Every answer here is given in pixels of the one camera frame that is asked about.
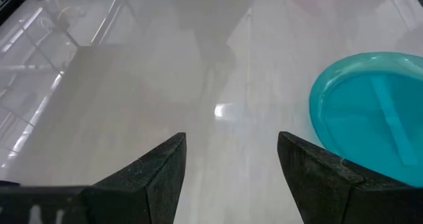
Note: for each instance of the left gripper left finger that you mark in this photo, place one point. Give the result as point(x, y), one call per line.
point(125, 201)

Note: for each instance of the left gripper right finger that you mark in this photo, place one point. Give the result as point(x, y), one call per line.
point(347, 201)

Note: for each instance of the turquoise transparent plate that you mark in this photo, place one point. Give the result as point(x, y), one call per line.
point(373, 118)

